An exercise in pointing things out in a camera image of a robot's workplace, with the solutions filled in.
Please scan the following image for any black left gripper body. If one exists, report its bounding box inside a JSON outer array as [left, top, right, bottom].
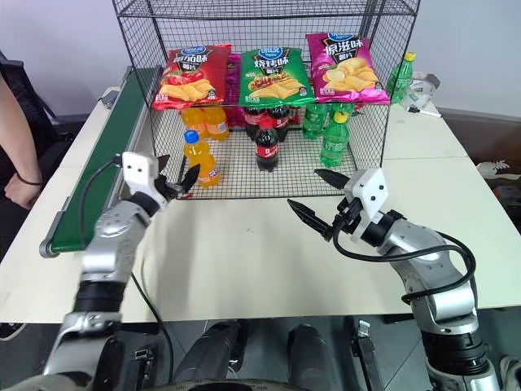
[[156, 174, 185, 201]]

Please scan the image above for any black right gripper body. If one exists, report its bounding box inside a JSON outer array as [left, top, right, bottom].
[[331, 196, 364, 242]]

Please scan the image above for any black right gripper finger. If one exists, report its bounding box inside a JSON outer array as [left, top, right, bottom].
[[287, 198, 336, 243], [313, 168, 352, 190]]

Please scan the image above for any green conveyor belt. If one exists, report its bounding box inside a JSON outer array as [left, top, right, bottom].
[[38, 66, 164, 260]]

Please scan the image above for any person's hand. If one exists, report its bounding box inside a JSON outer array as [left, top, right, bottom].
[[3, 174, 42, 211]]

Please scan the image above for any orange soda bottle blue cap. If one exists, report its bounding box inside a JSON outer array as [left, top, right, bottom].
[[181, 129, 225, 190]]

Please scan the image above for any green soda bottle yellow cap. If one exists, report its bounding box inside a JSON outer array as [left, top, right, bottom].
[[318, 110, 352, 169], [385, 51, 418, 105]]

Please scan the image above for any cola bottle red cap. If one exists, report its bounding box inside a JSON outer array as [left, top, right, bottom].
[[253, 117, 282, 173]]

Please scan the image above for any red potato chips bag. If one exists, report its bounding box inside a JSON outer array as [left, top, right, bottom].
[[151, 43, 233, 112]]

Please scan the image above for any purple snack bag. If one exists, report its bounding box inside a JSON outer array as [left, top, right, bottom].
[[224, 52, 243, 105]]

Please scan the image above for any magenta potato chips bag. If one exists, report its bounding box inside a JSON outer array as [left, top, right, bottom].
[[304, 32, 392, 105]]

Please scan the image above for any white marker pen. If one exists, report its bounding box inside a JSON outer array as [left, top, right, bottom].
[[406, 105, 443, 120]]

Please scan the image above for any green potato chips bag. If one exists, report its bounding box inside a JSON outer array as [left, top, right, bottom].
[[236, 46, 317, 108]]

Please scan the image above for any white labelled plastic container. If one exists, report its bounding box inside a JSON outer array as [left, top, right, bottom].
[[401, 70, 442, 113]]

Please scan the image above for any dark rounded robot leg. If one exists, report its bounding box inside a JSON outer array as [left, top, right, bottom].
[[173, 319, 250, 384], [286, 323, 348, 391]]

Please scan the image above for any white dark sneaker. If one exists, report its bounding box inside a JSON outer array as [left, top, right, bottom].
[[475, 159, 512, 181]]

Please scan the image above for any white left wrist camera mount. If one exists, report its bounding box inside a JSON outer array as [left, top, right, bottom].
[[120, 151, 169, 211]]

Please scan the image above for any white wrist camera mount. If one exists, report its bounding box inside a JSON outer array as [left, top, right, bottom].
[[342, 167, 390, 246], [120, 151, 169, 211]]

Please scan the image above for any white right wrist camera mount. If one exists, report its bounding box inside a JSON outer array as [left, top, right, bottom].
[[342, 167, 390, 246]]

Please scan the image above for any black wire mesh rack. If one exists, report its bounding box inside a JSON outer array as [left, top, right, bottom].
[[112, 0, 422, 201]]

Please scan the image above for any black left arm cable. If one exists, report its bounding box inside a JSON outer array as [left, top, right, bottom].
[[77, 156, 124, 246]]

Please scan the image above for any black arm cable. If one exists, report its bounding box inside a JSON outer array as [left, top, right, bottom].
[[331, 230, 478, 305], [77, 156, 124, 246]]

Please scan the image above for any thin black table cable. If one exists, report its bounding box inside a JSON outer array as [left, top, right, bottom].
[[130, 247, 177, 384]]

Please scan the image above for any black metal bracket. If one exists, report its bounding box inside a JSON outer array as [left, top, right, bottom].
[[355, 319, 386, 391]]

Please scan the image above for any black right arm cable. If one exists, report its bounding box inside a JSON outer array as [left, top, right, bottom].
[[331, 230, 478, 305]]

